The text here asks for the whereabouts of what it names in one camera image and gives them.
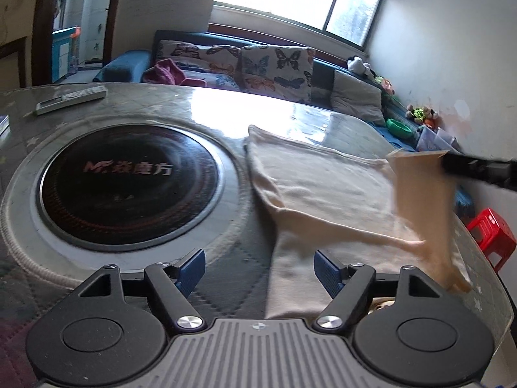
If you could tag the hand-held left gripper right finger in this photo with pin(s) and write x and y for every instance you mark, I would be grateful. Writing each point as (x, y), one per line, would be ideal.
(328, 275)

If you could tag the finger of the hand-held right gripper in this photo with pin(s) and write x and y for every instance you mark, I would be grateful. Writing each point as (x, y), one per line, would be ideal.
(476, 167)

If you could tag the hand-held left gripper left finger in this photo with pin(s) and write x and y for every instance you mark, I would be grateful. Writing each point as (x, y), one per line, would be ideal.
(191, 270)

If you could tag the beige cloth garment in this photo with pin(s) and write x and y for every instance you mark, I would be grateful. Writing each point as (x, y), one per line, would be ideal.
(335, 194)

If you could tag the clear storage box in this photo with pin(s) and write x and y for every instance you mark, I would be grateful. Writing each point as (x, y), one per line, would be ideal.
(434, 139)

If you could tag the red plastic stool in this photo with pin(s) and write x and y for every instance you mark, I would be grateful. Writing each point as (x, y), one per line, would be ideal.
(492, 230)

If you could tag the colourful plush toy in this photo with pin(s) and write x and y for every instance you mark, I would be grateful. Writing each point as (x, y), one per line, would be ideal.
(422, 114)

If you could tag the green bowl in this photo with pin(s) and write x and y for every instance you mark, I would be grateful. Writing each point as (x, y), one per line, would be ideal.
(398, 127)

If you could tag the grey round cooker surround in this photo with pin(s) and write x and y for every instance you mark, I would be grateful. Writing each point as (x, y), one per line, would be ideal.
(238, 194)

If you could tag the black round induction cooker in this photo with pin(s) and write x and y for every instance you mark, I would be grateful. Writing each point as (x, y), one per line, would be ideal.
(129, 186)

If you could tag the grey cushion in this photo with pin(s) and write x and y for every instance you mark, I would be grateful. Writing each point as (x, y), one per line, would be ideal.
(357, 97)

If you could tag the white plush toy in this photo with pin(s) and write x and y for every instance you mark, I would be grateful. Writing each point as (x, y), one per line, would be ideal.
(360, 66)

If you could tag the magenta cloth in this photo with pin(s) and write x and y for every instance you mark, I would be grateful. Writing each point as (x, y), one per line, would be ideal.
(165, 72)

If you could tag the butterfly print cushion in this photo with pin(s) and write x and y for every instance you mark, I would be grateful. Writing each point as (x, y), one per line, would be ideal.
(202, 58)
(278, 72)

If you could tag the white remote control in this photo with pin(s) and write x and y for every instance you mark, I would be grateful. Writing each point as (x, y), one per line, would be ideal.
(70, 100)

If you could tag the blue sofa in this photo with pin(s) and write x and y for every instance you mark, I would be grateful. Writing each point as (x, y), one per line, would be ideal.
(121, 66)

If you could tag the blue and white box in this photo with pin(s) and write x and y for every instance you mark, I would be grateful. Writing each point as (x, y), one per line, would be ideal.
(64, 52)

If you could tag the brown door frame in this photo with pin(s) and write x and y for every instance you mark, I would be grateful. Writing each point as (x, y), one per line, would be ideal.
(42, 24)

